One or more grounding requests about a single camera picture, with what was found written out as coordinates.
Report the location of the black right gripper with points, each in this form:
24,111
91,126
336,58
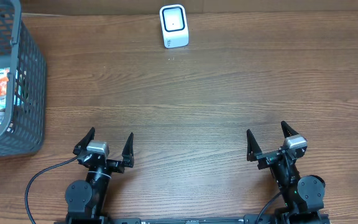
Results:
272,156

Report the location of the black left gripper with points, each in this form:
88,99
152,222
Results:
108,162

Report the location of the orange small snack packet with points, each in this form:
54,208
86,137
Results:
3,80

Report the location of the teal snack packet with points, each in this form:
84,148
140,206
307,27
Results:
2,107

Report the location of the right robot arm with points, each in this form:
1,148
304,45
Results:
299,199

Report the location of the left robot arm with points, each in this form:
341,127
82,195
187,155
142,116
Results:
85,198

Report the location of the grey plastic mesh basket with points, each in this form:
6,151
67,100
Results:
23,127

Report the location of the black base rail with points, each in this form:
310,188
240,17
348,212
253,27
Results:
185,221

